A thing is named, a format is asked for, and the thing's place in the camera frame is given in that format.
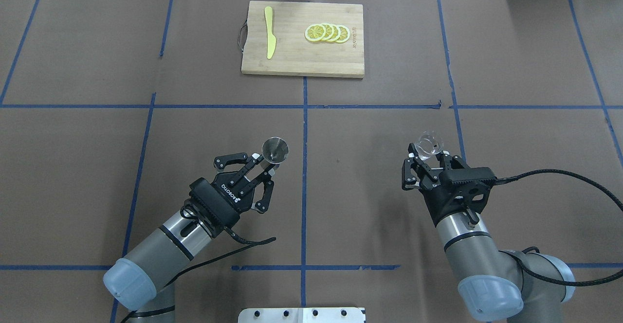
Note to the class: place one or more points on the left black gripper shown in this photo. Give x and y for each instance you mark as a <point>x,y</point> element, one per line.
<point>217,200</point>

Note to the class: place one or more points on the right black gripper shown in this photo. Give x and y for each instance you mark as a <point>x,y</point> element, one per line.
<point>430,185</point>

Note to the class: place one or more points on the clear glass cup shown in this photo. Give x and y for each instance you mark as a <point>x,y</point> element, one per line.
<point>429,144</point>

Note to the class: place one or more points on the steel double jigger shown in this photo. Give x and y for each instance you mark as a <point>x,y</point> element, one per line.
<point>274,152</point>

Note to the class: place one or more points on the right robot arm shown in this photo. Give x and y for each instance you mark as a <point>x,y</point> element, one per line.
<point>494,284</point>

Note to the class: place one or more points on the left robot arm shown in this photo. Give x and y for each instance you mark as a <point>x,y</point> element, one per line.
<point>143,280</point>

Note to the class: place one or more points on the yellow plastic knife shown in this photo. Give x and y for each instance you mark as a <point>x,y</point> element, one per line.
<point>271,38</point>

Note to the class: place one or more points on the bamboo cutting board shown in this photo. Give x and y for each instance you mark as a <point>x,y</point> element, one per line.
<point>294,55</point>

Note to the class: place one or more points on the lemon slice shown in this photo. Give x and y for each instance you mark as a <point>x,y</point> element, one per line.
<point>335,36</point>
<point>344,34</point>
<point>330,31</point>
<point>315,32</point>

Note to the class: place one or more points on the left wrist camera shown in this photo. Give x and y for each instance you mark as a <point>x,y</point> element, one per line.
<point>216,206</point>

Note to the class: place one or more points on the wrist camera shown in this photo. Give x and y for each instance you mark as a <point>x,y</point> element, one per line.
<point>462,190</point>
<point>216,206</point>

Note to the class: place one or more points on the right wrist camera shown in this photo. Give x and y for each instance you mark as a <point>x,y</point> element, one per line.
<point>462,190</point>

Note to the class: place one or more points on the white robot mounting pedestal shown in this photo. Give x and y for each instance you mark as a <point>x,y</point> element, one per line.
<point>303,315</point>

